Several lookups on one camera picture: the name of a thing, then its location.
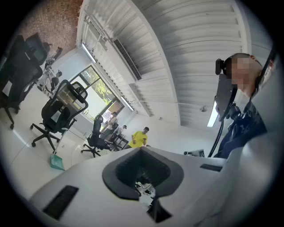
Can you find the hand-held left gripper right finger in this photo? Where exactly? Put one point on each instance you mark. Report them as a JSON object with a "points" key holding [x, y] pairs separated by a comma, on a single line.
{"points": [[199, 188]]}

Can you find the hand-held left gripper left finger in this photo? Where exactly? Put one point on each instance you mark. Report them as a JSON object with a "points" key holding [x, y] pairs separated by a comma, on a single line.
{"points": [[88, 188]]}

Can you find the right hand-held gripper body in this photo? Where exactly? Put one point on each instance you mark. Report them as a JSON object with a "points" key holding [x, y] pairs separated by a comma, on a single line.
{"points": [[196, 153]]}

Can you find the long ceiling light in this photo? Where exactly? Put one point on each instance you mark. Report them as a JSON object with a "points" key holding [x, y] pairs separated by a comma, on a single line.
{"points": [[88, 52], [127, 103], [213, 115]]}

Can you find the small ceiling fixture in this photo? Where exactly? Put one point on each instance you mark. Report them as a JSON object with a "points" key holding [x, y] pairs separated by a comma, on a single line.
{"points": [[203, 108]]}

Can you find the black mesh office chair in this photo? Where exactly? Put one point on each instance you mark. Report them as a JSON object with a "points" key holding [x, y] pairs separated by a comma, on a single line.
{"points": [[18, 73], [55, 114], [96, 137], [35, 47]]}

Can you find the person's dark jacket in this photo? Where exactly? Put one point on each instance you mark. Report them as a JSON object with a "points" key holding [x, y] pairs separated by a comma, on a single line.
{"points": [[246, 130]]}

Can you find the black table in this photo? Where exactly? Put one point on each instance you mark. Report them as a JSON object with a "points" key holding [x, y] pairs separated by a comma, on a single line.
{"points": [[121, 142]]}

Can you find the person's head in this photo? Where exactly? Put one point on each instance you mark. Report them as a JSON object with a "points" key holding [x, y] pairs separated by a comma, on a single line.
{"points": [[246, 71]]}

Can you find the large window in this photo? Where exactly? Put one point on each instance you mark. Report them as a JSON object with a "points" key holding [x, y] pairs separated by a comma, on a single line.
{"points": [[99, 86]]}

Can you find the ceiling air vent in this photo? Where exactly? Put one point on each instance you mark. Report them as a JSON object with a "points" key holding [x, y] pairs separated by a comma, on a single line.
{"points": [[127, 59]]}

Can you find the grey head mount plate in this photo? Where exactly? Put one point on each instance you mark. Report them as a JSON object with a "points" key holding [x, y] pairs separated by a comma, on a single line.
{"points": [[224, 93]]}

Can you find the black head-worn camera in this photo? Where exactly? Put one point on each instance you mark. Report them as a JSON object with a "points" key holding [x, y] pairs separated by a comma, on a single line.
{"points": [[219, 66]]}

